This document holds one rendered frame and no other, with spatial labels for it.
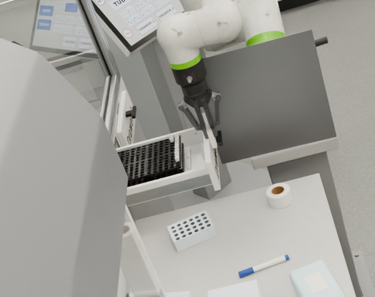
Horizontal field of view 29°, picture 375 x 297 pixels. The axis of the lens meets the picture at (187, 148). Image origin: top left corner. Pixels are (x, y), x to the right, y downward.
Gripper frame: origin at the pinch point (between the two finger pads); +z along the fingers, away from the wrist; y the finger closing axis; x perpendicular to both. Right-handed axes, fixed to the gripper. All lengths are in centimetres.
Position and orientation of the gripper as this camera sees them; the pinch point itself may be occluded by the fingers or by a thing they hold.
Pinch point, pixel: (211, 137)
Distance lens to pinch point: 217.4
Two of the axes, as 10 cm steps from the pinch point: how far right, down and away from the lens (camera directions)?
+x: -0.2, -5.4, 8.4
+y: 9.6, -2.6, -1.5
